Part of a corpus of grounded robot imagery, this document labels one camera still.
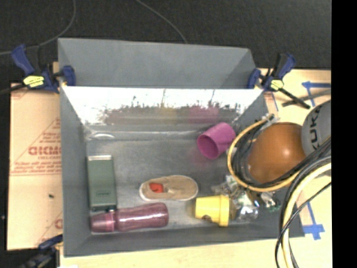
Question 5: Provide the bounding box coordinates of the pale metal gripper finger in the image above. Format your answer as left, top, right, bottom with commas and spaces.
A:
236, 204, 259, 223
214, 175, 240, 195

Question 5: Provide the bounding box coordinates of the yellow plastic cup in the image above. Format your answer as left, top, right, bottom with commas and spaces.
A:
194, 194, 233, 228

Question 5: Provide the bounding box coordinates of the purple plastic cup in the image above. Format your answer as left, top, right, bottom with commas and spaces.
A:
196, 121, 237, 160

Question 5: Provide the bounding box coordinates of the beige toy shoe, red inside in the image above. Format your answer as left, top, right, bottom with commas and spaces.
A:
138, 174, 199, 202

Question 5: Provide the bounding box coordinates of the grey metal bin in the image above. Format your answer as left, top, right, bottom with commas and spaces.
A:
57, 37, 304, 257

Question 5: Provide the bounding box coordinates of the dark purple bottle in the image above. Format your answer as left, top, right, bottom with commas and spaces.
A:
89, 202, 170, 233

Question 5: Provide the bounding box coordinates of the dark green flat block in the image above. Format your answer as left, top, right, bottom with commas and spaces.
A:
85, 154, 118, 213

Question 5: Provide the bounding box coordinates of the brown cardboard board, red print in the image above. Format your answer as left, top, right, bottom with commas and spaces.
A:
6, 61, 65, 251

